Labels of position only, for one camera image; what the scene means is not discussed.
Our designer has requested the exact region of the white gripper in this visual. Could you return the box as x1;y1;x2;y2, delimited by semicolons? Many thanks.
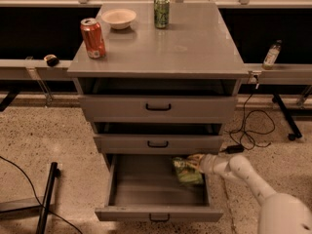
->
187;153;228;176

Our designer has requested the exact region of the green jalapeno chip bag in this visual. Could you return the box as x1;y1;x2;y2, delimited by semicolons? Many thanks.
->
173;157;204;185

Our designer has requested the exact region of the grey bottom drawer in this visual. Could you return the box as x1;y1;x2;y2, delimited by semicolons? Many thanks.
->
95;154;222;222

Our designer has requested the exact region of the grey drawer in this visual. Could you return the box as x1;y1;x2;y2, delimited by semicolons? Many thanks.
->
79;95;237;124
95;154;222;222
94;135;222;155

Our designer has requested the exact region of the grey drawer cabinet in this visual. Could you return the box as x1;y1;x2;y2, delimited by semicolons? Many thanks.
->
66;2;250;223

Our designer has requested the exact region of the grey middle drawer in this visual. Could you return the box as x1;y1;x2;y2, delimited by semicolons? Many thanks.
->
94;135;222;155

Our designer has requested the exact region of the grey top drawer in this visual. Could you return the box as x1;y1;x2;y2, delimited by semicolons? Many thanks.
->
79;95;237;124

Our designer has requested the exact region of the black wheeled table leg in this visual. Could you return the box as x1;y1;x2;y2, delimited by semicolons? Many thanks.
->
272;94;302;141

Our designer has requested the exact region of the clear bottle green label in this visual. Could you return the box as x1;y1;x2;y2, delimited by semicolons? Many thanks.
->
262;40;282;70

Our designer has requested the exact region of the orange soda can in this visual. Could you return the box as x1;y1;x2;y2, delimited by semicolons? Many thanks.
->
80;18;105;59

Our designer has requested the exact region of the green soda can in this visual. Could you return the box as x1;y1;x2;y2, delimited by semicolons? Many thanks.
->
154;0;170;29

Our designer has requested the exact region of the white paper bowl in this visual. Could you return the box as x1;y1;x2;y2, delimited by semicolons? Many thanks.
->
101;9;137;30

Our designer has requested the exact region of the black metal floor stand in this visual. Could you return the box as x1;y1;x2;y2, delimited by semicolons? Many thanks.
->
0;162;60;234

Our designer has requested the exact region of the small black round object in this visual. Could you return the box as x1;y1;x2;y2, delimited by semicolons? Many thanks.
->
44;55;59;67

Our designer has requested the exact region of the black power adapter cable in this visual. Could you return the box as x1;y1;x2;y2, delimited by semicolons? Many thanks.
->
219;75;277;155

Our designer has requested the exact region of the black floor cable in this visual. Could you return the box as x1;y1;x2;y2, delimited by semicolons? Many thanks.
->
0;155;84;234

